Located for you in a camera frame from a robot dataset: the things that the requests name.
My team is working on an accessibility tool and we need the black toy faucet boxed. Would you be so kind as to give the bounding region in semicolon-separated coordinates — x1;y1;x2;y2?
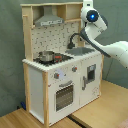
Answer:
67;33;81;49

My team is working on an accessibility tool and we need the oven door with window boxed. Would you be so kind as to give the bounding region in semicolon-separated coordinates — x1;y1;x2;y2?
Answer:
55;84;74;111

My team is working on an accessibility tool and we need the wooden toy kitchen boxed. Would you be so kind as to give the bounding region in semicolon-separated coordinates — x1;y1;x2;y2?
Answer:
22;2;102;127

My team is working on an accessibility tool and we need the right red stove knob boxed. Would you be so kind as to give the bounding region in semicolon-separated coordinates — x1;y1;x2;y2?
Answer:
71;66;78;73

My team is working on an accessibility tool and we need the white cabinet door with dispenser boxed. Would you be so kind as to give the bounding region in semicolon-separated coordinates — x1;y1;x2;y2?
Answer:
80;58;101;104

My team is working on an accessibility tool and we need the grey toy sink basin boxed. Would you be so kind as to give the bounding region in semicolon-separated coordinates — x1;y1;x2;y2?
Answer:
66;47;94;56

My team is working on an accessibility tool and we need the left red stove knob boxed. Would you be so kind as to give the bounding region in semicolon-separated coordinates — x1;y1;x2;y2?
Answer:
54;73;59;79

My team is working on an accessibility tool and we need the small silver cooking pot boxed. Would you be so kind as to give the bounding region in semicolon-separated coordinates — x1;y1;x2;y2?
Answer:
39;51;54;62

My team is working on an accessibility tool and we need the red stove knob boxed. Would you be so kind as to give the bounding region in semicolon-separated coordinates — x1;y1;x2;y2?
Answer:
71;66;78;73
54;73;59;79

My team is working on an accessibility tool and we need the grey range hood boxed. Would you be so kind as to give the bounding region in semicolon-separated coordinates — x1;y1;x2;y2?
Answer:
35;6;64;27

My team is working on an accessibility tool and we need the black toy stovetop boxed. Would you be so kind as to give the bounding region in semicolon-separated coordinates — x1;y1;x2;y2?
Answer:
35;53;71;66

